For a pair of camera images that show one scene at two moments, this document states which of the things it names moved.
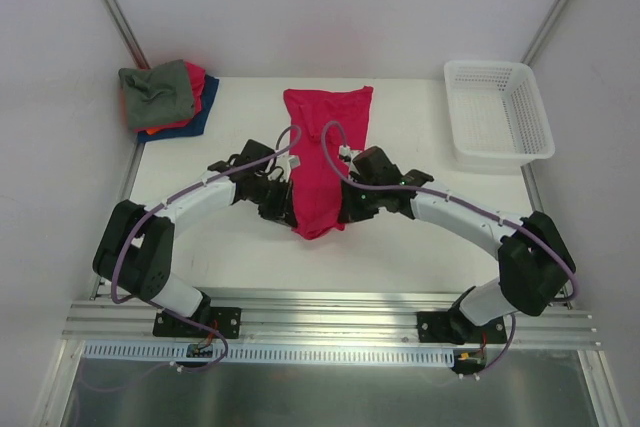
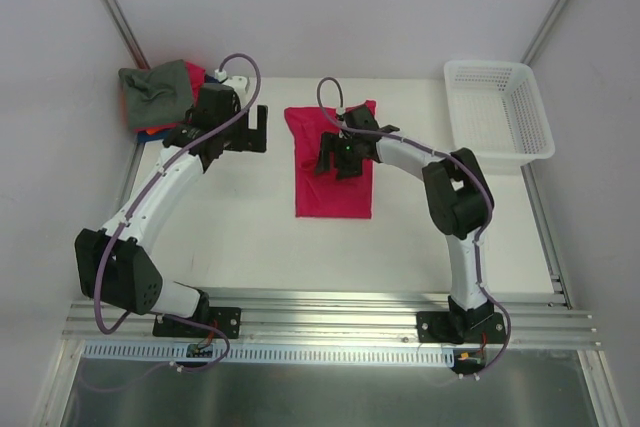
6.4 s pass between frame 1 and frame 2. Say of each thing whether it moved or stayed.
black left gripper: moved
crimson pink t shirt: moved
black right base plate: stayed
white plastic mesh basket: stayed
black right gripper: moved
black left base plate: stayed
